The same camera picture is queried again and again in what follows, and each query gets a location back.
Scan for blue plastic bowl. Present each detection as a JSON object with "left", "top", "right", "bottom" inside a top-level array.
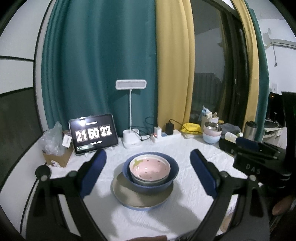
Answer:
[{"left": 122, "top": 152, "right": 179, "bottom": 194}]

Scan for stacked pastel bowls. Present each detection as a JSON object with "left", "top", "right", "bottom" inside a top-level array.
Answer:
[{"left": 202, "top": 122, "right": 222, "bottom": 144}]

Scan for black charger adapter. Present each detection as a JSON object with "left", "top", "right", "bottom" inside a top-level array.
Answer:
[{"left": 165, "top": 121, "right": 174, "bottom": 136}]

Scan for white charger plug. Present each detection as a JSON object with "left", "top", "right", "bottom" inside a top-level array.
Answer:
[{"left": 154, "top": 126, "right": 162, "bottom": 138}]

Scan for teal curtain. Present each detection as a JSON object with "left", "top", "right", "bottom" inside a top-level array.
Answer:
[{"left": 41, "top": 1, "right": 158, "bottom": 136}]

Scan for yellow wipes pack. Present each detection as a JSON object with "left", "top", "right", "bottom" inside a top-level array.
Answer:
[{"left": 181, "top": 123, "right": 202, "bottom": 135}]

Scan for tablet showing clock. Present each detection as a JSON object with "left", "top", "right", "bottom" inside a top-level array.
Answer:
[{"left": 68, "top": 113, "right": 119, "bottom": 155}]

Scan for cardboard box with plastic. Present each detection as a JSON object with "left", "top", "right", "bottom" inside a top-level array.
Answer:
[{"left": 39, "top": 121, "right": 73, "bottom": 168}]

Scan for pink strawberry bowl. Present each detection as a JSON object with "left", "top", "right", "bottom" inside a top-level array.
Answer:
[{"left": 129, "top": 154, "right": 171, "bottom": 172}]

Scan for white power strip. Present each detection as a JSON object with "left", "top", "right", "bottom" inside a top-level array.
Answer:
[{"left": 151, "top": 130, "right": 182, "bottom": 143}]

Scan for white desk lamp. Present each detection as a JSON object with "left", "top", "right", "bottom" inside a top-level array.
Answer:
[{"left": 115, "top": 79, "right": 147, "bottom": 149}]

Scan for cream ceramic plate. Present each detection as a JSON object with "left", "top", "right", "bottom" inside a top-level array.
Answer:
[{"left": 111, "top": 173, "right": 174, "bottom": 211}]

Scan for yellow tissue box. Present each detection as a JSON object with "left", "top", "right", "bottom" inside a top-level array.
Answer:
[{"left": 224, "top": 132, "right": 243, "bottom": 143}]

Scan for cream ceramic bowl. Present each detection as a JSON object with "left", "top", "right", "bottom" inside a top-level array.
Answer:
[{"left": 130, "top": 169, "right": 175, "bottom": 186}]

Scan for yellow curtain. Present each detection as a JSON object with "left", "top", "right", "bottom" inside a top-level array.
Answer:
[{"left": 156, "top": 1, "right": 195, "bottom": 128}]

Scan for steel thermos tumbler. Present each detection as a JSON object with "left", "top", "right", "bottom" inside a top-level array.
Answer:
[{"left": 243, "top": 121, "right": 257, "bottom": 141}]

